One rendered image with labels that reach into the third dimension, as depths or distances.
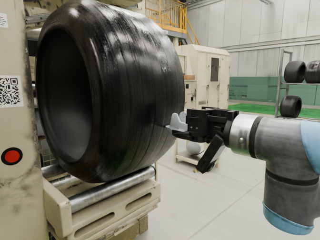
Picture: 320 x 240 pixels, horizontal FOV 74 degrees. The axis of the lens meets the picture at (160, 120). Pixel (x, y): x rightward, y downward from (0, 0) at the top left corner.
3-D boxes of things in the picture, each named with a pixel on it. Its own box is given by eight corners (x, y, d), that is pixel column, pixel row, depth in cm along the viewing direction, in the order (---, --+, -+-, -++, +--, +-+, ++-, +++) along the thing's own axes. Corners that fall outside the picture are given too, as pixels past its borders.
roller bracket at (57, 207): (63, 240, 54) (59, 205, 52) (19, 186, 81) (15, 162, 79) (75, 233, 56) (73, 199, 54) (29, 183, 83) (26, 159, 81)
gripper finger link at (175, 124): (166, 110, 62) (192, 113, 56) (166, 130, 63) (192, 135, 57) (158, 111, 60) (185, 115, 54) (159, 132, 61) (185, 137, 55)
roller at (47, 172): (31, 173, 76) (27, 169, 79) (32, 185, 76) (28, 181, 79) (114, 150, 100) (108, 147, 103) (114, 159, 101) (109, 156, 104)
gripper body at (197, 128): (200, 105, 59) (244, 109, 50) (199, 136, 60) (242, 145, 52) (183, 108, 53) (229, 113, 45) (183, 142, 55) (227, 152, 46)
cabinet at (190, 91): (173, 132, 513) (174, 79, 490) (156, 128, 554) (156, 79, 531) (196, 126, 574) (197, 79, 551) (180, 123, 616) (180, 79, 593)
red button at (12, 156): (6, 164, 52) (4, 152, 52) (4, 162, 53) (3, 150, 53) (20, 161, 54) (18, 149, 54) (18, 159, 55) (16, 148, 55)
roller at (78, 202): (56, 200, 60) (60, 216, 60) (62, 200, 57) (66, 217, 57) (147, 165, 85) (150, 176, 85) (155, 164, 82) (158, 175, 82)
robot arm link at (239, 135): (262, 152, 49) (245, 163, 42) (242, 147, 53) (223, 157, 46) (265, 113, 48) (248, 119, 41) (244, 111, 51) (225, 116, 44)
